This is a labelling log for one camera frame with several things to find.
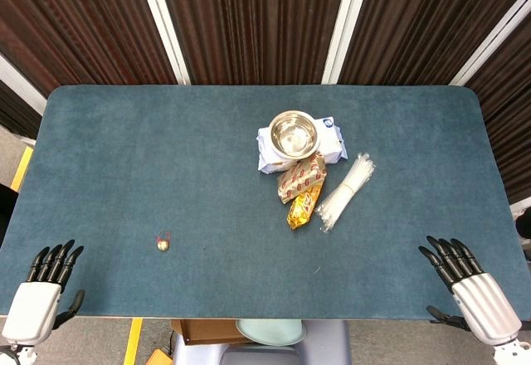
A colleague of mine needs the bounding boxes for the brown pleated curtain panel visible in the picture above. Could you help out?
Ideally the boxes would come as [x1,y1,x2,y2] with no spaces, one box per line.
[338,0,531,86]
[464,16,531,204]
[0,0,179,96]
[0,80,42,140]
[155,0,352,86]

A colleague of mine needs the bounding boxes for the orange flat object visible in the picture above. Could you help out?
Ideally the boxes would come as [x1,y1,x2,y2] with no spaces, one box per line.
[144,348,173,365]

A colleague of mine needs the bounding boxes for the gold foil snack packet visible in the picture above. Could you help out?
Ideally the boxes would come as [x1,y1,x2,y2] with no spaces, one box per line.
[286,182,324,231]

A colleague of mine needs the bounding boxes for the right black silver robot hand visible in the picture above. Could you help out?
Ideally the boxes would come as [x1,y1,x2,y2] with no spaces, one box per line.
[417,235,523,346]

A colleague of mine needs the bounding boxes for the brown cardboard box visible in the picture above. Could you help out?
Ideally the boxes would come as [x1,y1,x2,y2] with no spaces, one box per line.
[170,319,250,348]

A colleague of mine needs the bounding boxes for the white partition post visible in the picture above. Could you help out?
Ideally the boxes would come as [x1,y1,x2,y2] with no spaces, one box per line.
[0,51,47,115]
[134,0,192,86]
[321,0,374,85]
[450,0,531,88]

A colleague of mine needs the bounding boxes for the white blue tissue pack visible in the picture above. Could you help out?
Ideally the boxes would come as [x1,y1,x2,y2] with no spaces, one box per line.
[256,115,348,173]

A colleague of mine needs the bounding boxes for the stainless steel bowl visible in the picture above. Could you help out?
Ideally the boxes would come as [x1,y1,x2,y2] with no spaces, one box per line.
[268,109,319,161]

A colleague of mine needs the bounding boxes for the clear plastic sleeves bundle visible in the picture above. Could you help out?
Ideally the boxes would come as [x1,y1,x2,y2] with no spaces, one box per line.
[314,153,377,233]

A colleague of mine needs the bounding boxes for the pale green plastic basin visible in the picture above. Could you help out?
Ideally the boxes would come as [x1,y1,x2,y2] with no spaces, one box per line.
[235,319,308,348]

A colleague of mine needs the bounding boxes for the beige red snack packet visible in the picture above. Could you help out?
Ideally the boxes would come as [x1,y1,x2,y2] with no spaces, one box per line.
[276,152,329,205]

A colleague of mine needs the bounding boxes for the blue felt table cover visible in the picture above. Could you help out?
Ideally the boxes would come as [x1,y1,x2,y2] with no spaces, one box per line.
[0,85,531,320]

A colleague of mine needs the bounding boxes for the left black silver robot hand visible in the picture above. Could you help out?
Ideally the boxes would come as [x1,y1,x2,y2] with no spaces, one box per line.
[2,239,86,348]

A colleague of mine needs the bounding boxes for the small brass bell red string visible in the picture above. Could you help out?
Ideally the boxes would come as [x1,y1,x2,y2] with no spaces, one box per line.
[155,231,173,253]

